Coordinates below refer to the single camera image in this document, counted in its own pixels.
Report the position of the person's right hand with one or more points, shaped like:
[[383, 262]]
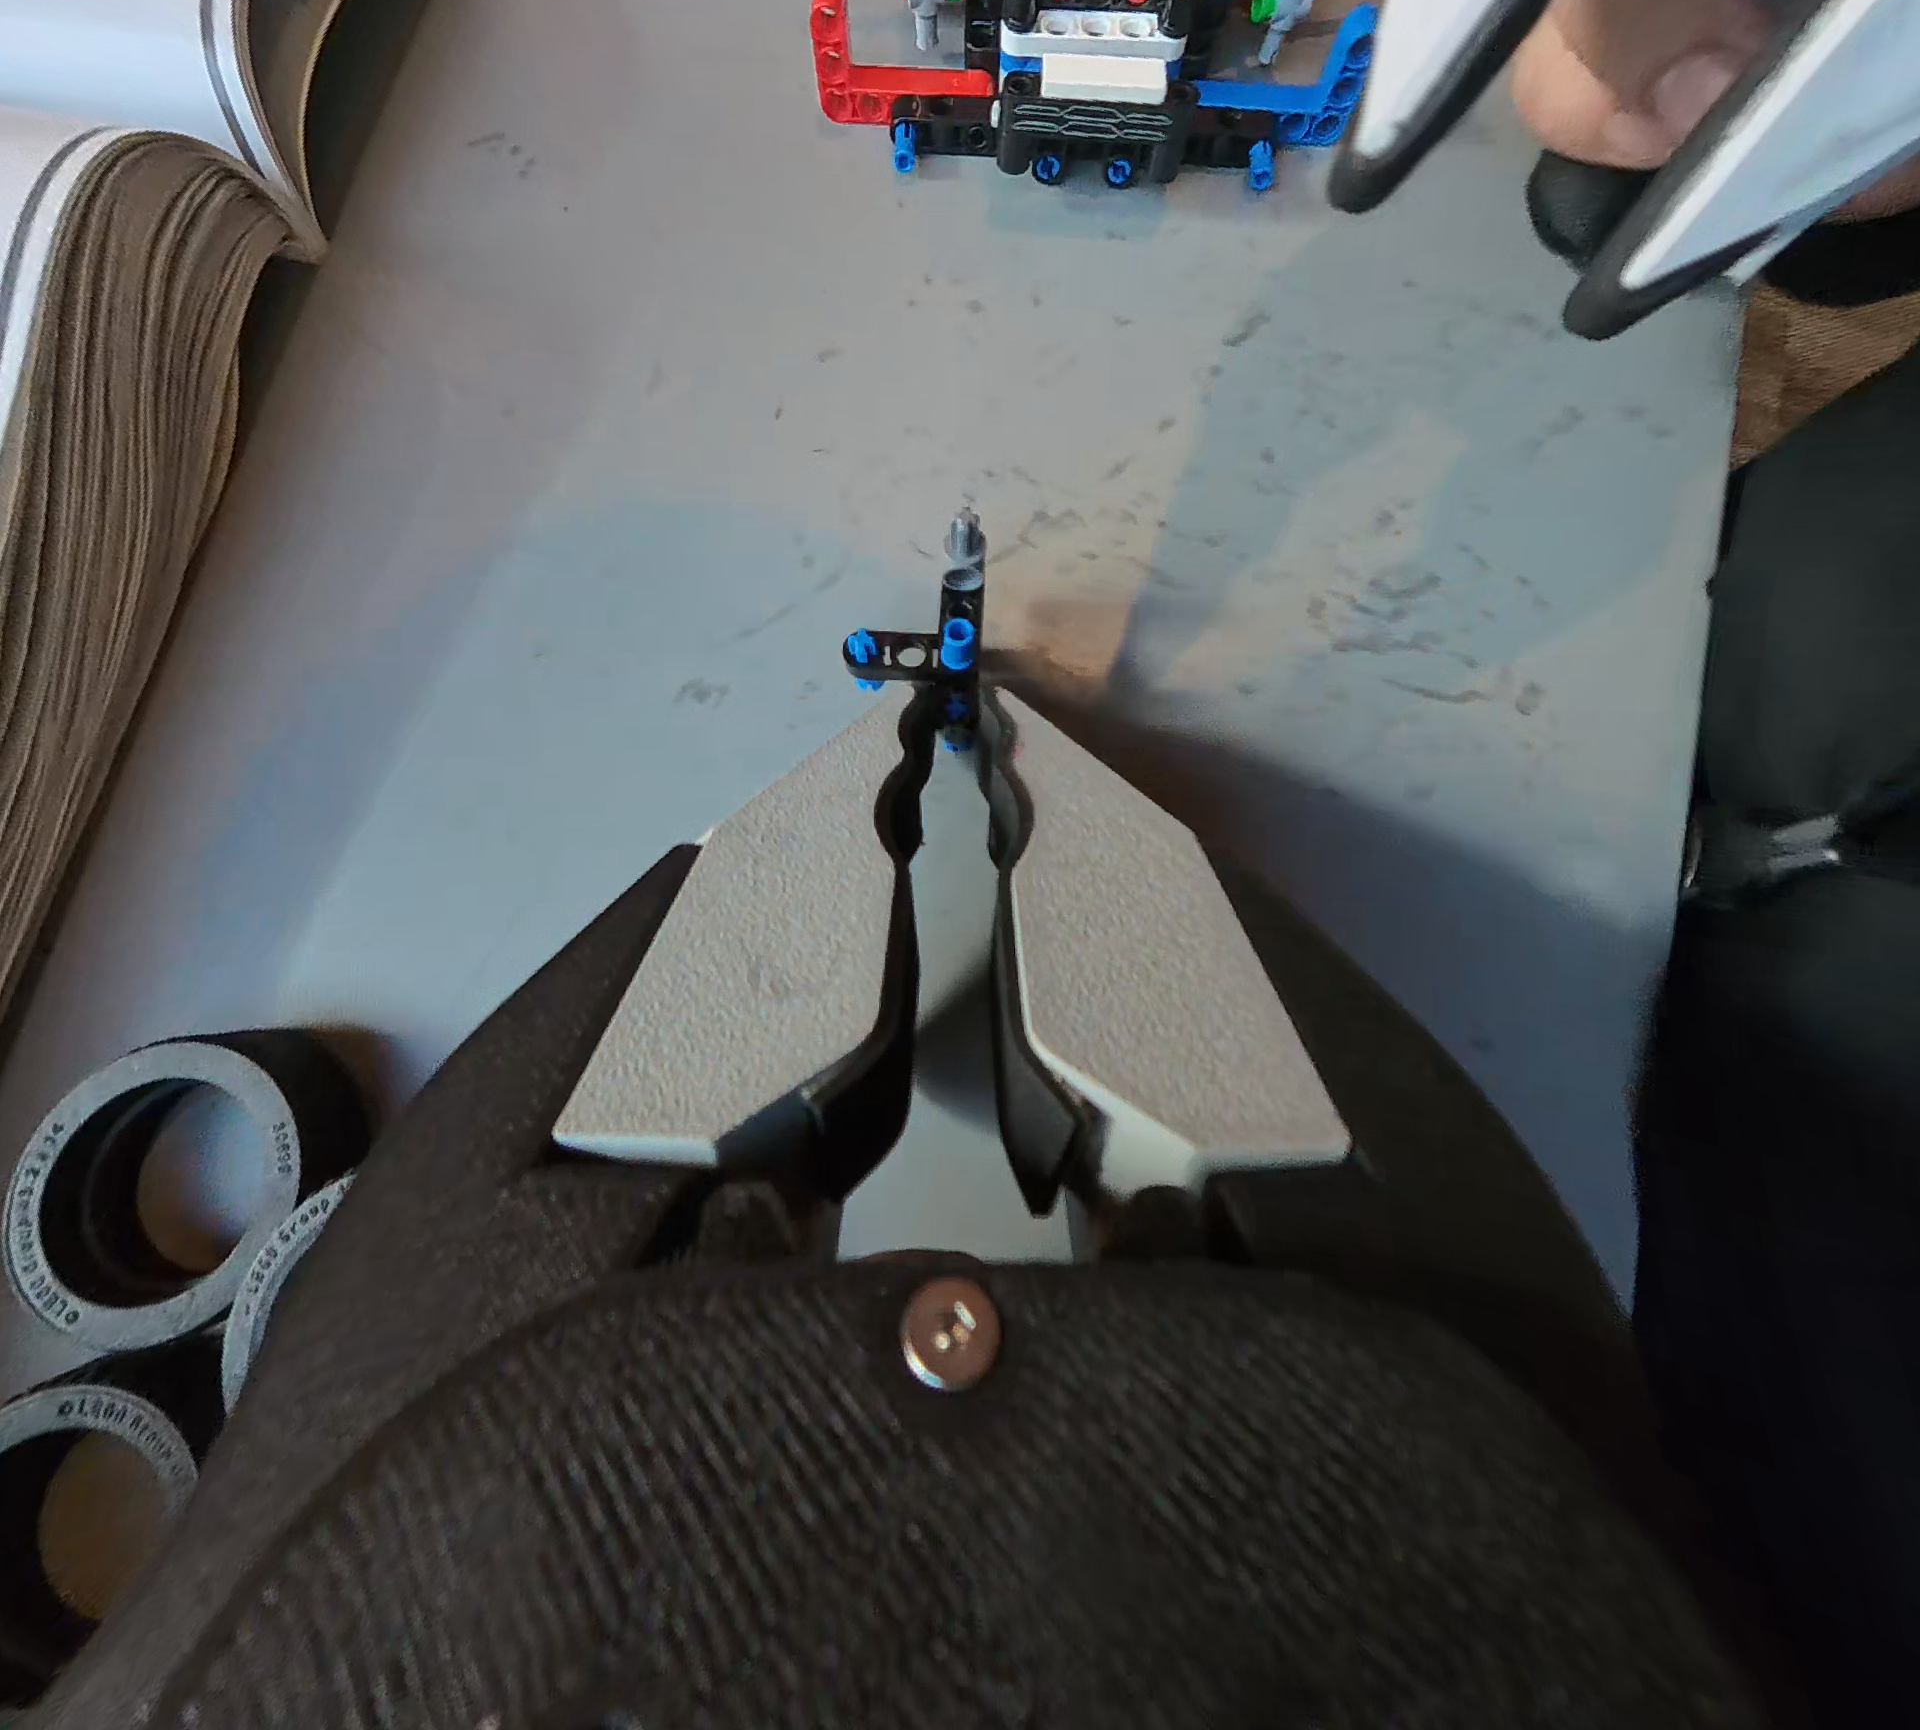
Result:
[[1633, 49]]

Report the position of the person's dark clothing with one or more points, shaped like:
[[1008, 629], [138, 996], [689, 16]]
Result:
[[1800, 1160]]

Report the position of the black brick piece with pins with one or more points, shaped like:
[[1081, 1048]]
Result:
[[960, 648]]

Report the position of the black rubber tyre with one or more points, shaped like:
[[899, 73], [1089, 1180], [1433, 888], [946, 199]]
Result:
[[90, 1415], [261, 1287], [52, 1233]]

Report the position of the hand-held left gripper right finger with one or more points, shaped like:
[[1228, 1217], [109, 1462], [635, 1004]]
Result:
[[1153, 981]]

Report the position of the open instruction booklet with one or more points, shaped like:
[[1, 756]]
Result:
[[106, 409]]

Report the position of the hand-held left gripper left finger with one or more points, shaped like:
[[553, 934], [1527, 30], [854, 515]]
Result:
[[751, 994]]

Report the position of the grey desk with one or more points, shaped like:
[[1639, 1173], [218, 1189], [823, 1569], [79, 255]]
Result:
[[599, 409]]

